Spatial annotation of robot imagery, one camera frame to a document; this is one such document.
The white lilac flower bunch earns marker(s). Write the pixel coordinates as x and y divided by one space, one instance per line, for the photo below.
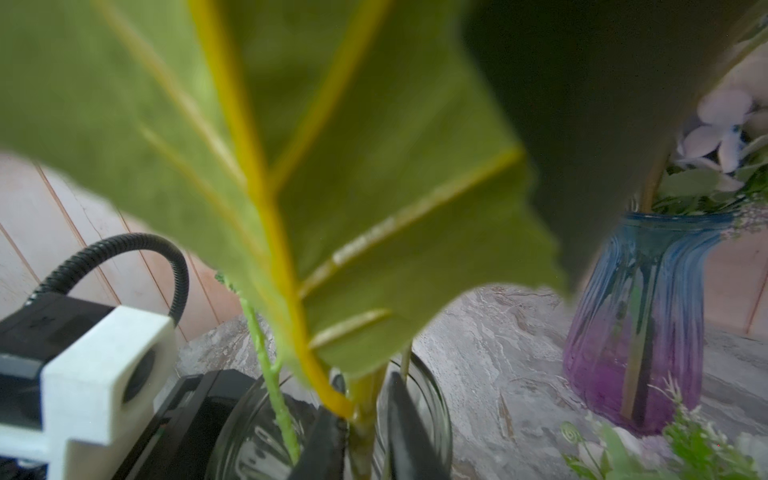
690 447

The blue purple glass vase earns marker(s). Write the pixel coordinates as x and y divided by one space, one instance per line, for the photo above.
640 320

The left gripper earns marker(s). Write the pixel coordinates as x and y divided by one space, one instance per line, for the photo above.
179 439

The blue hydrangea stem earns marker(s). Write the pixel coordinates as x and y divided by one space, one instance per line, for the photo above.
353 166

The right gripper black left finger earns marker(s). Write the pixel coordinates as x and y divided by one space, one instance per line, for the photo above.
324 454

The clear grey glass vase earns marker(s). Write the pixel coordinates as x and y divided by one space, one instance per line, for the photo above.
250 443

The pastel purple flower bunch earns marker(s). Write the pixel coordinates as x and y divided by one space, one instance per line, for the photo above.
719 163

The peach peony stem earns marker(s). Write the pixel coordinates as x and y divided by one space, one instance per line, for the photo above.
270 373

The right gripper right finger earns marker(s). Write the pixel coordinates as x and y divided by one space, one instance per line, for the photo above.
412 456

